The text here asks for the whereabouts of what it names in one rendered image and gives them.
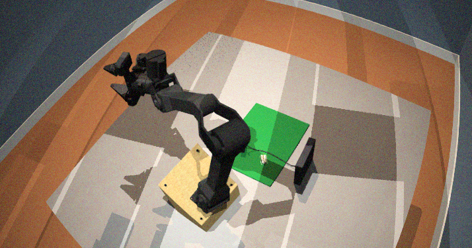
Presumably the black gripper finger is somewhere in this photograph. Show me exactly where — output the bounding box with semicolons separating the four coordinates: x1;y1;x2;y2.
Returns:
103;62;117;76
110;83;128;102

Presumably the green circuit board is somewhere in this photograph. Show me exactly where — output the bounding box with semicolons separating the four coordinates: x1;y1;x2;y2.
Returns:
232;103;309;187

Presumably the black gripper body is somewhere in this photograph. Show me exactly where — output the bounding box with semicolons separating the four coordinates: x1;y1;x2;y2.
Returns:
114;52;147;106

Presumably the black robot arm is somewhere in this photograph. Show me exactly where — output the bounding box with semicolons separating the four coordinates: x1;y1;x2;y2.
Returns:
132;49;251;214

